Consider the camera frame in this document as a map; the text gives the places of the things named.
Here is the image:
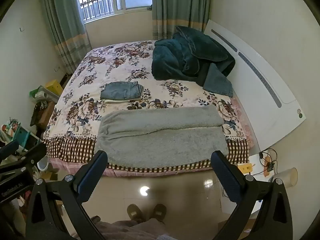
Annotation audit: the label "black cable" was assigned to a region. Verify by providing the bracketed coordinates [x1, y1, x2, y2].
[258, 148, 278, 172]

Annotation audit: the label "folded blue jeans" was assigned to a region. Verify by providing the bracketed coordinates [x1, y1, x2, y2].
[100, 81, 145, 101]

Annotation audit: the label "teal pillow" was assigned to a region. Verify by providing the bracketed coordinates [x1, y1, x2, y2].
[202, 63, 233, 98]

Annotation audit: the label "white nightstand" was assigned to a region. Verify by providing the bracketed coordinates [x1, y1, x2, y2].
[247, 152, 278, 214]

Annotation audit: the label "grey fluffy towel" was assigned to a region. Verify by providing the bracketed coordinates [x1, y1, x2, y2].
[95, 104, 229, 168]

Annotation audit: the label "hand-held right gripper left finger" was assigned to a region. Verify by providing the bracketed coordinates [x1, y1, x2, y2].
[25, 150, 108, 240]

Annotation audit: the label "folded cream cloth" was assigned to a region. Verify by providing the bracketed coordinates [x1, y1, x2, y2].
[104, 97, 143, 105]

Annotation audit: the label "large yellow box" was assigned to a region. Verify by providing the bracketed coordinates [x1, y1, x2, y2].
[45, 79, 63, 97]

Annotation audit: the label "yellow card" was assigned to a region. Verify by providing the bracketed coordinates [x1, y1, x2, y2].
[237, 163, 253, 174]

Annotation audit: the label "orange power strip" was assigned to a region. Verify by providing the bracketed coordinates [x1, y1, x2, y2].
[262, 155, 275, 172]

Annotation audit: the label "white cylindrical cup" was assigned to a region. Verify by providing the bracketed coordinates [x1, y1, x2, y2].
[271, 167, 298, 188]

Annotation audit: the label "green striped curtain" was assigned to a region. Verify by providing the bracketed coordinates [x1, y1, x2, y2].
[39, 0, 93, 74]
[152, 0, 213, 41]

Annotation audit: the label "dark wooden cabinet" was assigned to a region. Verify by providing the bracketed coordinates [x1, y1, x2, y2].
[30, 101, 57, 133]

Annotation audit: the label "brown blue patterned tablecloth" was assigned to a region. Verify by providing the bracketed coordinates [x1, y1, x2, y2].
[41, 40, 255, 178]

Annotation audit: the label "person's fleece clothing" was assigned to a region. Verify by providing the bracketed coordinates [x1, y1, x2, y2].
[90, 216, 180, 240]

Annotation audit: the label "teal and white shelf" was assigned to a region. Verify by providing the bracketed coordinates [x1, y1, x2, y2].
[14, 127, 43, 152]

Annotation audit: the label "white bucket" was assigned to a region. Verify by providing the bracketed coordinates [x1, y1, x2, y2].
[37, 155, 49, 178]

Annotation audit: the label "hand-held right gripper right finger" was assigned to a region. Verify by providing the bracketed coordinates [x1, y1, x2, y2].
[211, 150, 294, 240]

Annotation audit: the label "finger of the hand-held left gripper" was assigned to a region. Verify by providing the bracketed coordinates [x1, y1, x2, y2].
[0, 143, 48, 180]
[0, 140, 20, 161]

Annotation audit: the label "dark teal blanket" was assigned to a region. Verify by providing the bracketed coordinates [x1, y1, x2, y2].
[151, 25, 236, 85]

